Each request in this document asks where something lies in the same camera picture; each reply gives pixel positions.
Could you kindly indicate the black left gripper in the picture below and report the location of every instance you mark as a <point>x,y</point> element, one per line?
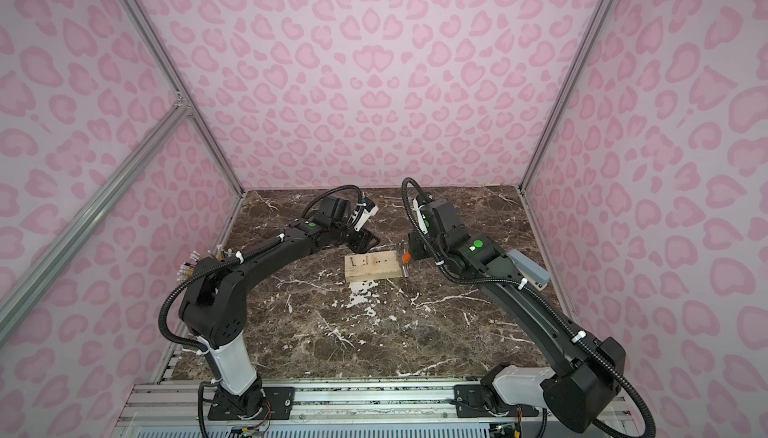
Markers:
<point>362,238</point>

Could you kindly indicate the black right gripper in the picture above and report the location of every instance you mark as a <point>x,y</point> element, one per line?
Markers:
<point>421,246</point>

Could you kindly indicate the orange black claw hammer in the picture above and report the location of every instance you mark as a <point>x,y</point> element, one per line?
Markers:
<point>405,263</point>

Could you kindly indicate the light wooden block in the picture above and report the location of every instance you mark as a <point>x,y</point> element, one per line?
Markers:
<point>372,266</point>

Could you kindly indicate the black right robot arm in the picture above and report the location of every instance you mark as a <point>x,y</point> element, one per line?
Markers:
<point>588,371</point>

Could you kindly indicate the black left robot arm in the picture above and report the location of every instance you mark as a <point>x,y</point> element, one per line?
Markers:
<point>207,312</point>

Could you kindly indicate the grey blue stapler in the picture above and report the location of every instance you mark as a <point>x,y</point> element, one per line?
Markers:
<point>532,271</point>

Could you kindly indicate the pink cup of pencils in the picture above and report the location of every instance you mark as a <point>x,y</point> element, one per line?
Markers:
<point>199,260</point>

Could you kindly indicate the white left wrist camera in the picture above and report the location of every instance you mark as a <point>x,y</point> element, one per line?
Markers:
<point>363,212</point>

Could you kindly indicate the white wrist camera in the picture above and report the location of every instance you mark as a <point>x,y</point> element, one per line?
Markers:
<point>363,212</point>
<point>418,206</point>

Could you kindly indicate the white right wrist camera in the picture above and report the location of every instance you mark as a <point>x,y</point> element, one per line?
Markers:
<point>418,206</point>

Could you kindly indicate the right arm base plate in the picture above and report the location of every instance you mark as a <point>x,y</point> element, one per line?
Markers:
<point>477,401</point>

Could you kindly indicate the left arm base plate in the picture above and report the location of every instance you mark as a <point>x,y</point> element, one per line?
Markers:
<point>254,405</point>

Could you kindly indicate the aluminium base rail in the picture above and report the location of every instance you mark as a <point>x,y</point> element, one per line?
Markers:
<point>397,407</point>

